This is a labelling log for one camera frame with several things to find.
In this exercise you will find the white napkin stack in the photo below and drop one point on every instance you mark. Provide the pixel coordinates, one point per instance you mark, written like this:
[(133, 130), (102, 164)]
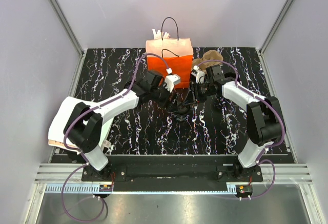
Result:
[(56, 130)]

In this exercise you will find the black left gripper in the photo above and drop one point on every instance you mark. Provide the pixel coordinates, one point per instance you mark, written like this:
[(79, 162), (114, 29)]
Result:
[(165, 104)]

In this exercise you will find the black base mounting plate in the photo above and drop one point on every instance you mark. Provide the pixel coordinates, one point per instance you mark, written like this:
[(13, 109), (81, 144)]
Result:
[(188, 169)]

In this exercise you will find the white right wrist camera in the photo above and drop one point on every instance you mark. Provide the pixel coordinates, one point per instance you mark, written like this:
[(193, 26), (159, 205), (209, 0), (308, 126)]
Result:
[(198, 74)]

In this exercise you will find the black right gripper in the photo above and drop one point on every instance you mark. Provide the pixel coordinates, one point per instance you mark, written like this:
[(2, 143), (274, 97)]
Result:
[(193, 97)]

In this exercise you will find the grey slotted cable duct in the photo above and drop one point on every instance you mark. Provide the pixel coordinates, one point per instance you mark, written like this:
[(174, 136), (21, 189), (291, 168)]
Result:
[(221, 188)]

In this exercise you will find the orange paper bag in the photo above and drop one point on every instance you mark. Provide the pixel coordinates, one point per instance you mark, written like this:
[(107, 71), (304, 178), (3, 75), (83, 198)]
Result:
[(172, 53)]

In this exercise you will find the black coffee cup lid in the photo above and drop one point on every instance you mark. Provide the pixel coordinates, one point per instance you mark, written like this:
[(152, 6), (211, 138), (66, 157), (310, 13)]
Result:
[(182, 109)]

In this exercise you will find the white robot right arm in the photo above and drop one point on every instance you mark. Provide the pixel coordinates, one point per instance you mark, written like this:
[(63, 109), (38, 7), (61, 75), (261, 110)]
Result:
[(265, 125)]

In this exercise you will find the brown cardboard cup carrier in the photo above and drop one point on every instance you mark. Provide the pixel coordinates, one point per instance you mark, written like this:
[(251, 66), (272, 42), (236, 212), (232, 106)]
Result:
[(207, 60)]

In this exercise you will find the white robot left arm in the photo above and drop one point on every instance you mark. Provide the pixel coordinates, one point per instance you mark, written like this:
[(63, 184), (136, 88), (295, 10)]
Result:
[(84, 125)]

